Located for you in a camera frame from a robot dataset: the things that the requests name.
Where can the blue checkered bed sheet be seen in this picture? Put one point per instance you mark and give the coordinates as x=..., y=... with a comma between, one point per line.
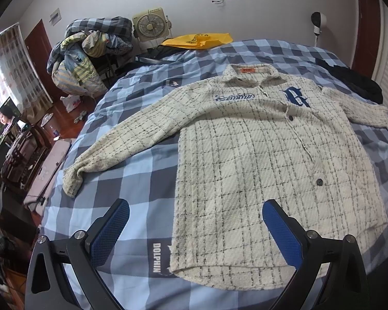
x=137, y=269

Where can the pile of bedding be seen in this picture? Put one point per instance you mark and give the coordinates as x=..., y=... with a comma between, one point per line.
x=70, y=60

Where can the white wall panel box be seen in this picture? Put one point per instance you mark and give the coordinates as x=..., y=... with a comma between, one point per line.
x=55, y=17

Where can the white black standing device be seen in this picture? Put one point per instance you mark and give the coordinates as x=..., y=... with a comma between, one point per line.
x=319, y=22

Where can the white plastic bag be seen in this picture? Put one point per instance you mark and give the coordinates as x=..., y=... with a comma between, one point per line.
x=71, y=102

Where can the red door right side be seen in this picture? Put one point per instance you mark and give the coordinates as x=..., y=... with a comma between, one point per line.
x=368, y=37

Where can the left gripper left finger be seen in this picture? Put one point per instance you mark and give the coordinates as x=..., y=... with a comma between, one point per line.
x=47, y=285

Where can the patterned window curtain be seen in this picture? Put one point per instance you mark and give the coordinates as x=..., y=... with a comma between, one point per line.
x=19, y=81

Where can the black garment on bed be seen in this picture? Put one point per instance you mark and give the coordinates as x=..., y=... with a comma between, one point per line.
x=359, y=84

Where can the television screen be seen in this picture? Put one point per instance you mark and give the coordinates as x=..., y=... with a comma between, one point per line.
x=9, y=117

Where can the yellow bag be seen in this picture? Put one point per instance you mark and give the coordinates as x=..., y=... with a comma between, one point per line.
x=199, y=41

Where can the beige box fan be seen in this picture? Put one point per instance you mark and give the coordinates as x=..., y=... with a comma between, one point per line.
x=151, y=25

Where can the cream plaid shirt jacket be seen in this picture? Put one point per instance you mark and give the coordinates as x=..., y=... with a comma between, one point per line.
x=247, y=136

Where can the red wooden door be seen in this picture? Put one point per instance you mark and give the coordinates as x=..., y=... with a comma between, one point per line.
x=39, y=48

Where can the pink bench cushion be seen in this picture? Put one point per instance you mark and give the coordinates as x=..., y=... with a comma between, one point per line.
x=42, y=185

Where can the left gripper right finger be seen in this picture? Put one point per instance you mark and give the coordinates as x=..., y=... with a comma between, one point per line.
x=345, y=285

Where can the dark wooden chair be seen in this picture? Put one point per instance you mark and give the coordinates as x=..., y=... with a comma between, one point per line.
x=25, y=157

